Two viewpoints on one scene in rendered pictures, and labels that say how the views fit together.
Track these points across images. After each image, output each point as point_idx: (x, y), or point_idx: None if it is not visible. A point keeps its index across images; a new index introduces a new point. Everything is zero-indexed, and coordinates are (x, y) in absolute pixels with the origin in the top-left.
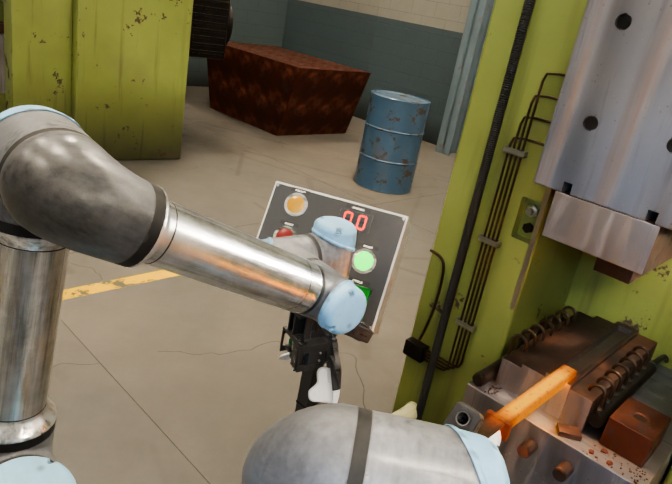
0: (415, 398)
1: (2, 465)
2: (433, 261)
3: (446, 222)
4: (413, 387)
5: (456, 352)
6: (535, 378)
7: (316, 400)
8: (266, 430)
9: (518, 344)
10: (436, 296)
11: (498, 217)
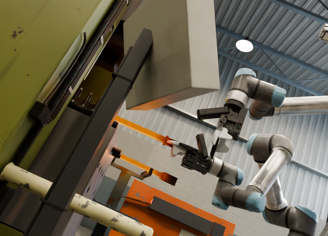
0: (9, 158)
1: None
2: (77, 40)
3: (94, 16)
4: (12, 148)
5: (57, 109)
6: None
7: (224, 151)
8: (292, 144)
9: (86, 101)
10: (70, 68)
11: (109, 28)
